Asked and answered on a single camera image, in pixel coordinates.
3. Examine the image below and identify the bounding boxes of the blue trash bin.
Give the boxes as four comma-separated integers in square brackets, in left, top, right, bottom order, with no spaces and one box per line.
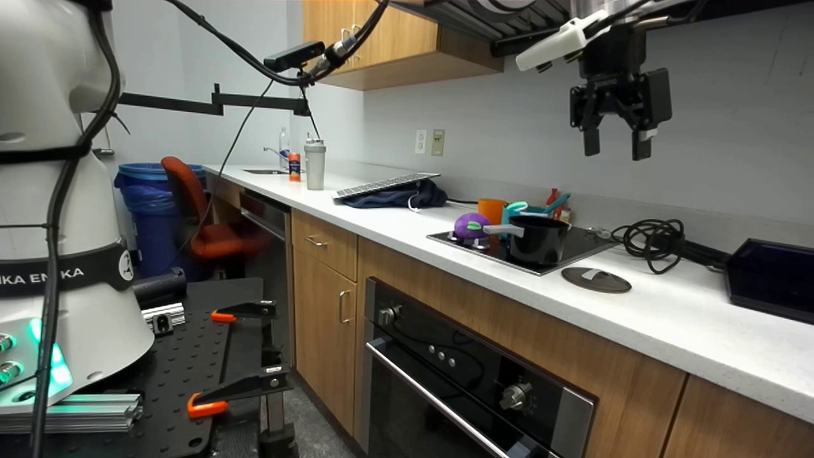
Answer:
[113,160,212,282]

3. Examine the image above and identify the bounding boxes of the black cable bundle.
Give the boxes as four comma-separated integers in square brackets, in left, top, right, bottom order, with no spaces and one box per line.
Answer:
[611,215,732,277]

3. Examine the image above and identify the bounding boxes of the grey toy utensil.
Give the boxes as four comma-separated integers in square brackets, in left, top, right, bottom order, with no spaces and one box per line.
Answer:
[481,221,528,238]

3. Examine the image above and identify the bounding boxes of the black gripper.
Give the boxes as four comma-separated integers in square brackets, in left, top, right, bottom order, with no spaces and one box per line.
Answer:
[570,23,675,162]

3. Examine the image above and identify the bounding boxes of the dark dishwasher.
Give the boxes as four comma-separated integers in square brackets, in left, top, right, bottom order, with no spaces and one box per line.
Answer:
[240,185,294,340]

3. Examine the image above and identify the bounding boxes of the aluminium extrusion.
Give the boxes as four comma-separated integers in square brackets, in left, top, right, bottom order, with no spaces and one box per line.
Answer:
[0,391,146,437]

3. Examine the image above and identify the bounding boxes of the black cooktop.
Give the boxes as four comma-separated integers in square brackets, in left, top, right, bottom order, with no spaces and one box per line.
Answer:
[428,221,620,274]

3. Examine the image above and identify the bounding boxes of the black built-in oven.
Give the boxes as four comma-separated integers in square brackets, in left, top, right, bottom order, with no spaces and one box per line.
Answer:
[364,277,597,458]

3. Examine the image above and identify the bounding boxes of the red chair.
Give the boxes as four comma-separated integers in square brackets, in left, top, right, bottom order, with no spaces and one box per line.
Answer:
[161,156,274,265]

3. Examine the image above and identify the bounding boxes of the orange cup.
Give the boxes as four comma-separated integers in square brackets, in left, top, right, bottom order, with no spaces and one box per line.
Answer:
[475,195,508,226]

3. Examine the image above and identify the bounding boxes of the black box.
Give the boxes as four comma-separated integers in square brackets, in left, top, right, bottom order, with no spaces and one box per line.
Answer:
[726,236,814,325]

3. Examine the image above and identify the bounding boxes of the teal cup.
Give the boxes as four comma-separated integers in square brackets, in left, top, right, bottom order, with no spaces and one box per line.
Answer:
[500,198,555,224]

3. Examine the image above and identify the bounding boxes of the orange black clamp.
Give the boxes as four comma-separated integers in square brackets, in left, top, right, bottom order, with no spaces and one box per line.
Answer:
[208,298,280,329]
[185,363,292,424]

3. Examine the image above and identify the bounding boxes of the black cup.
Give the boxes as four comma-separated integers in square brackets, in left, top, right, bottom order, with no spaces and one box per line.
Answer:
[504,212,573,273]

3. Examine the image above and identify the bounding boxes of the grey laptop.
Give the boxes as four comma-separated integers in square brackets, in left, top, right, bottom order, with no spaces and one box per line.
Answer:
[330,170,442,203]

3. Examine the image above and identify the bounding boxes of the sink faucet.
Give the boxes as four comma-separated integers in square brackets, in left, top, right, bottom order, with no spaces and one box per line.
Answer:
[261,125,292,174]

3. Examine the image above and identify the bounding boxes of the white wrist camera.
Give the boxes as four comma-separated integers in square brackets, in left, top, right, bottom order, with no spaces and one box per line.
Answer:
[514,18,589,73]

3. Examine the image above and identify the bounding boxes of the plain wooden cabinet door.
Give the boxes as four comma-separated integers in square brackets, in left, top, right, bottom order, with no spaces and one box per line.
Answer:
[661,376,814,458]

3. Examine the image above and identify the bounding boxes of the purple toy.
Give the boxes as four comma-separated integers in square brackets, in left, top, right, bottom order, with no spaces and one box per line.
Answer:
[453,212,493,250]

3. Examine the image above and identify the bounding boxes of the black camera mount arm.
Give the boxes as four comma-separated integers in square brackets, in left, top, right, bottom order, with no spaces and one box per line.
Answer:
[113,82,312,119]

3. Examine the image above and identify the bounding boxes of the wooden oven surround panel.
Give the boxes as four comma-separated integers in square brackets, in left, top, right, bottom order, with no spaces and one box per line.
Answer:
[354,236,686,458]

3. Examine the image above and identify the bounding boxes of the black cylindrical device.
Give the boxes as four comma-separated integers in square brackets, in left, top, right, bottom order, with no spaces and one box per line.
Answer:
[132,269,189,311]

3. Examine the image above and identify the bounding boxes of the dark grey round lid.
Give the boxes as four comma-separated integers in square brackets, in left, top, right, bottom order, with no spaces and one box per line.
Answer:
[560,265,633,296]

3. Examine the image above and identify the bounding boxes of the small white box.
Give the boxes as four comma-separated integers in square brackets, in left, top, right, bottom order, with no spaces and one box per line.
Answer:
[140,303,189,339]

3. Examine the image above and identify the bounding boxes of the wooden wall cabinet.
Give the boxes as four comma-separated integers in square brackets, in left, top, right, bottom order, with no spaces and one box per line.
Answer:
[301,0,504,91]

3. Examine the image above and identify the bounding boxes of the wooden cabinet door with handle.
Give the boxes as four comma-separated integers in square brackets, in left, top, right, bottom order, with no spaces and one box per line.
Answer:
[291,250,358,441]

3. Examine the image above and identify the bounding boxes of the black camera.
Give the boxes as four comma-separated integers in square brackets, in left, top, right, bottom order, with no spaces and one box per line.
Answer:
[261,37,329,73]

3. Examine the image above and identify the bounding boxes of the black perforated breadboard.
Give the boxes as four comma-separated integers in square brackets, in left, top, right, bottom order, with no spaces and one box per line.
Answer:
[0,277,264,458]

